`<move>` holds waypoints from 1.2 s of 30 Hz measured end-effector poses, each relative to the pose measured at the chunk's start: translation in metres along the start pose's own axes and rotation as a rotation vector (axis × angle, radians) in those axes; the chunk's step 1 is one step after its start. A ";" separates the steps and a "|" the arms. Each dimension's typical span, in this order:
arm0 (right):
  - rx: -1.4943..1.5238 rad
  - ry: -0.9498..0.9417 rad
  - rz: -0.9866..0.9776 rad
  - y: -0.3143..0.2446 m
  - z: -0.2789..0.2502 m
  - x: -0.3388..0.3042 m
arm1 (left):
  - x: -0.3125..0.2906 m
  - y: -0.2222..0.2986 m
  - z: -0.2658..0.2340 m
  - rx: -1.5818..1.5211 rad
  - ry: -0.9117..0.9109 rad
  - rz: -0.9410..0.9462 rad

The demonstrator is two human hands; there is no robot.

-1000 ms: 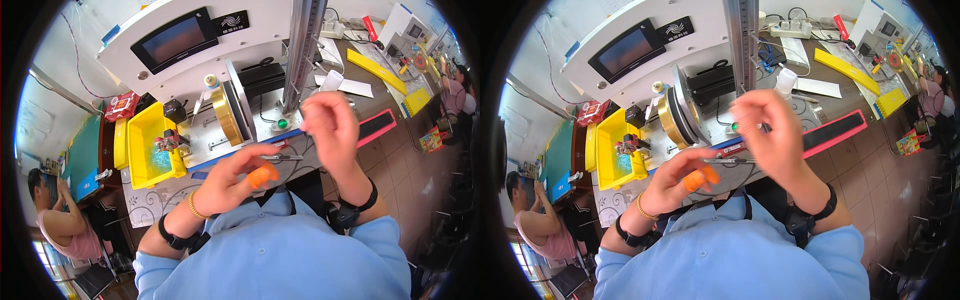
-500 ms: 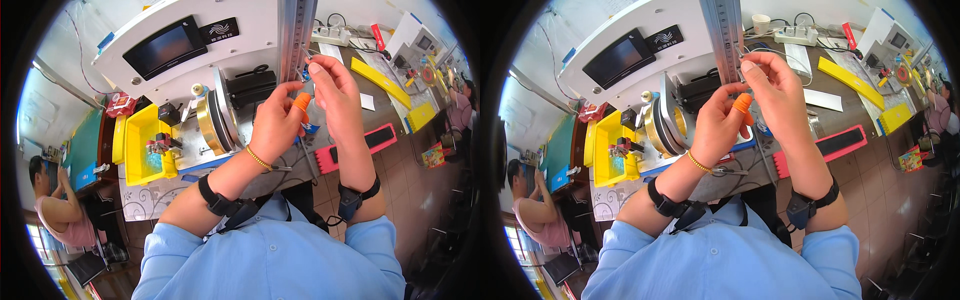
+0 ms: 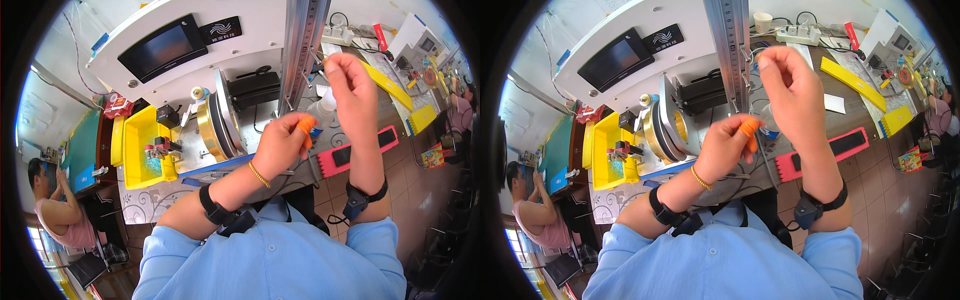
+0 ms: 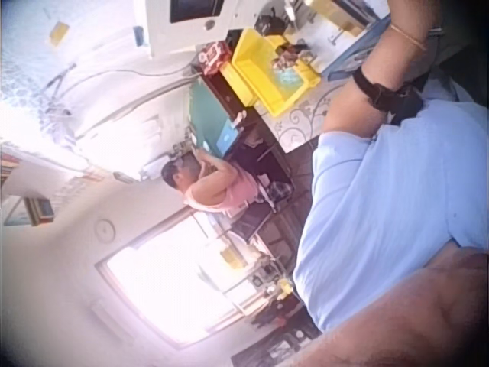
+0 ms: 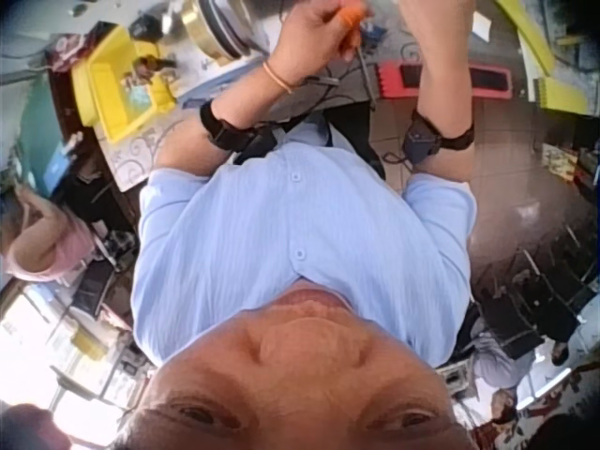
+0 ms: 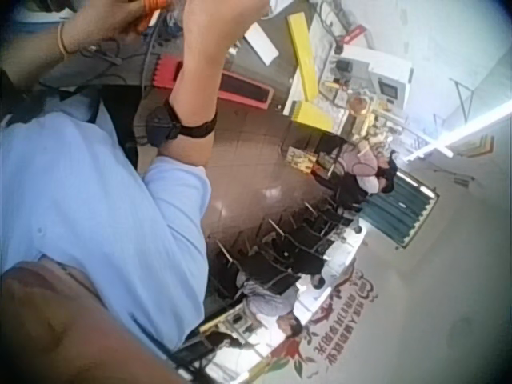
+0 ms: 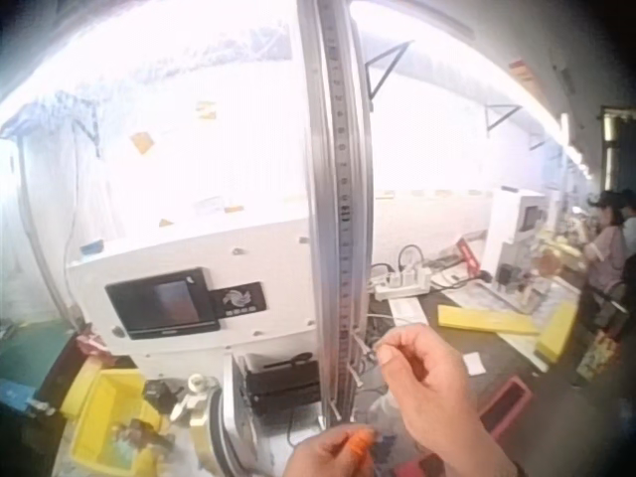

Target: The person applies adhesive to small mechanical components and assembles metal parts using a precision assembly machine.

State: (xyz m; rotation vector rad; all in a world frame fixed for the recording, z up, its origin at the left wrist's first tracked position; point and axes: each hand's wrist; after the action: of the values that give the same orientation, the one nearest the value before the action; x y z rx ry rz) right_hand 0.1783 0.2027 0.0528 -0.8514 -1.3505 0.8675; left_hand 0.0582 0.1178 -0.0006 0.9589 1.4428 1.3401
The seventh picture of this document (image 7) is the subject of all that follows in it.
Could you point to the person's left hand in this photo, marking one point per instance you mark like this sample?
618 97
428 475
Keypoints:
328 457

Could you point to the person's right hand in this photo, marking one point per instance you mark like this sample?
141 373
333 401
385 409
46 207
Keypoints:
437 382

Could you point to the person's left fingers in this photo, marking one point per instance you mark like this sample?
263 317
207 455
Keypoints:
343 444

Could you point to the small orange part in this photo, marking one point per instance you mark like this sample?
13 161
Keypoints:
359 444

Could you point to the black box unit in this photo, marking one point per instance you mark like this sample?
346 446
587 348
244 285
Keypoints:
283 385

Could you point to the white round reel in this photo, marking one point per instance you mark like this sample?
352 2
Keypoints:
223 427

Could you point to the small white paper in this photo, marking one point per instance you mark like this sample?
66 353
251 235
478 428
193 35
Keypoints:
473 363

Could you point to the white power strip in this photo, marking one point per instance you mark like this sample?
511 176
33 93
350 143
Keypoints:
405 283

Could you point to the white machine with screen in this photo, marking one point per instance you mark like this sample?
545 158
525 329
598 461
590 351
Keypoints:
199 298

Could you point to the yellow plastic bin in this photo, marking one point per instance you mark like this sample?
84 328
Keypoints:
107 422

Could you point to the short yellow tray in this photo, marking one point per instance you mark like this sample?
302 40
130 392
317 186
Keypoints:
557 330

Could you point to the tall white machine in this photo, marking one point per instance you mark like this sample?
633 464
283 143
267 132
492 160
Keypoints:
512 233

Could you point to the blue box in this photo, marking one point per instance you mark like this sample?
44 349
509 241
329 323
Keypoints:
15 396

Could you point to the aluminium post with ruler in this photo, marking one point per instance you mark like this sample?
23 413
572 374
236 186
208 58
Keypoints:
338 199

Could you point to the black wall bracket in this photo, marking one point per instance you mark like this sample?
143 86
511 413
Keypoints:
499 116

